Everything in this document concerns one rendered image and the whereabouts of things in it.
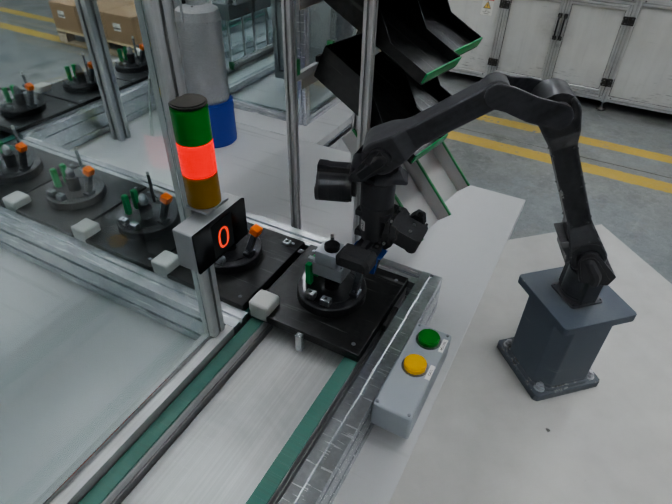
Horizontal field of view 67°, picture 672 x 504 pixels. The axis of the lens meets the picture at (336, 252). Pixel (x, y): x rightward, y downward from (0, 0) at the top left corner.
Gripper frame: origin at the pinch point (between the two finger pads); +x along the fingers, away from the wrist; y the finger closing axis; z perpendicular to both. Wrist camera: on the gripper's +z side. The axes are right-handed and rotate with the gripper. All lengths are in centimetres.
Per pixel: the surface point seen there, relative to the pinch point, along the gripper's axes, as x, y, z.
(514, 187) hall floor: 110, 235, -2
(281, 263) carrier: 12.2, 2.6, -22.4
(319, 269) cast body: 5.0, -2.3, -10.0
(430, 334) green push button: 12.3, -1.2, 13.1
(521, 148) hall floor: 110, 293, -10
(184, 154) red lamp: -25.7, -21.5, -19.7
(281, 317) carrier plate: 12.2, -10.9, -13.6
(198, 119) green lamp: -30.6, -20.0, -17.6
